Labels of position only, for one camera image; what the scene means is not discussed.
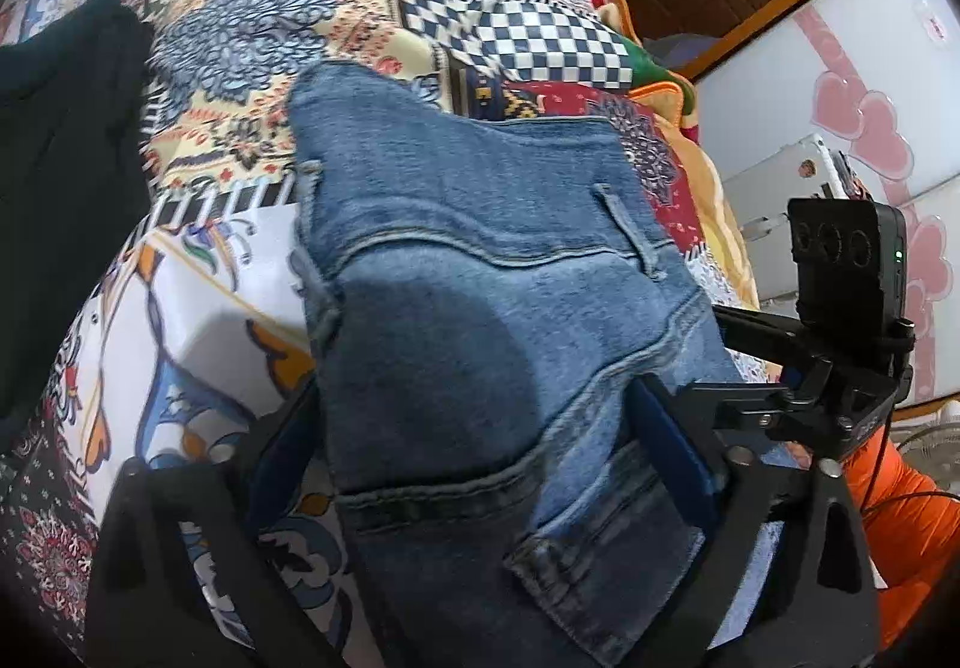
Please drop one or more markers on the blue denim jeans pants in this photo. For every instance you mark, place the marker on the blue denim jeans pants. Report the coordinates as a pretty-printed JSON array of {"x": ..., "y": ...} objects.
[{"x": 487, "y": 263}]

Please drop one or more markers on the black folded pants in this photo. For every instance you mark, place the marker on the black folded pants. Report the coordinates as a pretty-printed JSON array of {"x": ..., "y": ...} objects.
[{"x": 60, "y": 188}]

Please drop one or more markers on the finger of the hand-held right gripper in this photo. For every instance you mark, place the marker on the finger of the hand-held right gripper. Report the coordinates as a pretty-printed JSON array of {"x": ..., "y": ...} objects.
[
  {"x": 742, "y": 411},
  {"x": 765, "y": 338}
]

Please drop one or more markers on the white cabinet with pink hearts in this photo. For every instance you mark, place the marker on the white cabinet with pink hearts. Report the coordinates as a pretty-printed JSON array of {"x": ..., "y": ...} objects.
[{"x": 750, "y": 105}]

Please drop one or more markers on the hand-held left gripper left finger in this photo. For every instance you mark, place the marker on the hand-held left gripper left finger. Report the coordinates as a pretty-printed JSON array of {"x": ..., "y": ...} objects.
[{"x": 277, "y": 469}]

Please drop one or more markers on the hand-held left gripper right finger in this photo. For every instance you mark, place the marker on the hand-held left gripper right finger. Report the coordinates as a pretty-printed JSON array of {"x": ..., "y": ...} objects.
[{"x": 675, "y": 458}]

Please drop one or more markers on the person's right forearm orange sleeve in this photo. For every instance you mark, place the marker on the person's right forearm orange sleeve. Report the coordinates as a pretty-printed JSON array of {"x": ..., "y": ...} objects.
[{"x": 911, "y": 533}]

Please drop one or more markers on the white fan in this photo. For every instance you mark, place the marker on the white fan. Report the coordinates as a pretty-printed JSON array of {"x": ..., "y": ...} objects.
[{"x": 937, "y": 447}]

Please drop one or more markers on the white box appliance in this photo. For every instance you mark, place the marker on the white box appliance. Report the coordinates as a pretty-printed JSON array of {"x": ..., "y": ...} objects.
[{"x": 765, "y": 188}]

